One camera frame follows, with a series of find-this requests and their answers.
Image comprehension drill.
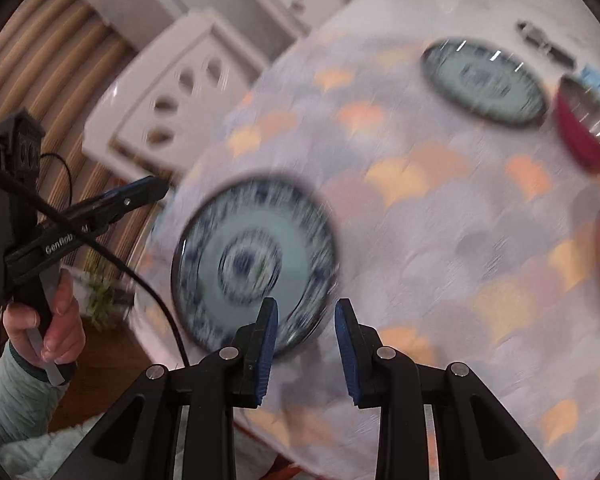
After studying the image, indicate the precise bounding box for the person's left forearm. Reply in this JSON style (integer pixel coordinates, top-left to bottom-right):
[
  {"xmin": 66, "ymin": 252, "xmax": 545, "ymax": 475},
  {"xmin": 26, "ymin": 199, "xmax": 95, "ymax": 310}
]
[{"xmin": 0, "ymin": 342, "xmax": 78, "ymax": 453}]

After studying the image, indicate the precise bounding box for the fan-patterned tablecloth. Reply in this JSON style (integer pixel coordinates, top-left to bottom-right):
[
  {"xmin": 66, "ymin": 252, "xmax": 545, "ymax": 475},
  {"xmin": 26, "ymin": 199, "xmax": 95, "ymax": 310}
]
[{"xmin": 130, "ymin": 30, "xmax": 600, "ymax": 480}]

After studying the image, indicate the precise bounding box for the striped rug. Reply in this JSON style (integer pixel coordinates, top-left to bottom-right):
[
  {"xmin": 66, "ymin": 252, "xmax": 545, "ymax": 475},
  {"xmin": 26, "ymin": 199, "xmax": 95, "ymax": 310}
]
[{"xmin": 0, "ymin": 0, "xmax": 146, "ymax": 271}]

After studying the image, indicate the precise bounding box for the red steel-lined bowl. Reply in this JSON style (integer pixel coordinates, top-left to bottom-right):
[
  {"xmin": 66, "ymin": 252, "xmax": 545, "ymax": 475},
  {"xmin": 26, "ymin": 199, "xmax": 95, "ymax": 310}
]
[{"xmin": 555, "ymin": 75, "xmax": 600, "ymax": 173}]

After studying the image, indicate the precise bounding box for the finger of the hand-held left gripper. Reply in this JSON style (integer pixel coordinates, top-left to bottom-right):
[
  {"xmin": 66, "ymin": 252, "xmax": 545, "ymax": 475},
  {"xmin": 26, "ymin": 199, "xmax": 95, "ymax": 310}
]
[{"xmin": 62, "ymin": 176, "xmax": 170, "ymax": 233}]

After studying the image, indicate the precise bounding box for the black metal tool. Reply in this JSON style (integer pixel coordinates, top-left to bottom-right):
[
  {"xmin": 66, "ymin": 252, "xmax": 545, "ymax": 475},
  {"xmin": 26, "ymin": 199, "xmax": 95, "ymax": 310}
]
[{"xmin": 516, "ymin": 20, "xmax": 578, "ymax": 70}]

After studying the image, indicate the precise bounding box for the white fleece garment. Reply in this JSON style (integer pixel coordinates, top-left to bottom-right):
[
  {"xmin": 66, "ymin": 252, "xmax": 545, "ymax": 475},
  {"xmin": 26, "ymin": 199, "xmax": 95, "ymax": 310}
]
[{"xmin": 0, "ymin": 422, "xmax": 111, "ymax": 480}]

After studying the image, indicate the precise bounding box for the green potted plant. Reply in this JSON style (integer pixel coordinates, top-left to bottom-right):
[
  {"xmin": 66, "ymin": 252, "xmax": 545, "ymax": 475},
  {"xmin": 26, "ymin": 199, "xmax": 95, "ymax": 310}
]
[{"xmin": 82, "ymin": 260, "xmax": 131, "ymax": 331}]

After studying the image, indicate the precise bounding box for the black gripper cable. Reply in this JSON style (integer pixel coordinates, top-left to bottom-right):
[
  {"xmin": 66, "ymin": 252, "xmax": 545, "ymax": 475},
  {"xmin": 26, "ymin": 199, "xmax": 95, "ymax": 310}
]
[{"xmin": 0, "ymin": 152, "xmax": 191, "ymax": 368}]

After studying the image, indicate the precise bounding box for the person's left hand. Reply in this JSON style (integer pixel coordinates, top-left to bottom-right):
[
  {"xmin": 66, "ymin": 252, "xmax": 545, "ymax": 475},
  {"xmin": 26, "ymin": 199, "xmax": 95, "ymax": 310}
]
[{"xmin": 2, "ymin": 269, "xmax": 87, "ymax": 370}]

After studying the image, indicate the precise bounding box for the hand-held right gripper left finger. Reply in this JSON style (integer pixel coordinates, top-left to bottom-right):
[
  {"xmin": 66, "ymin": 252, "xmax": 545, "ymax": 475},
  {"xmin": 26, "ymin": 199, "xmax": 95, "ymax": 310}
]
[{"xmin": 60, "ymin": 297, "xmax": 280, "ymax": 480}]

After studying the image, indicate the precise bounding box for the blue patterned plate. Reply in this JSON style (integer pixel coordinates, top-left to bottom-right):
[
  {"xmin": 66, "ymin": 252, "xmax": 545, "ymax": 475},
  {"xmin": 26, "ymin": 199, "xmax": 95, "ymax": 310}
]
[
  {"xmin": 171, "ymin": 174, "xmax": 342, "ymax": 356},
  {"xmin": 421, "ymin": 37, "xmax": 550, "ymax": 128}
]

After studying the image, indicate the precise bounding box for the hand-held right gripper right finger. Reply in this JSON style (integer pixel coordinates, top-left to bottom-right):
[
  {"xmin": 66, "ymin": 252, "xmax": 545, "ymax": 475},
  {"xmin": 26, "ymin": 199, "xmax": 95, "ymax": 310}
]
[{"xmin": 334, "ymin": 298, "xmax": 546, "ymax": 480}]

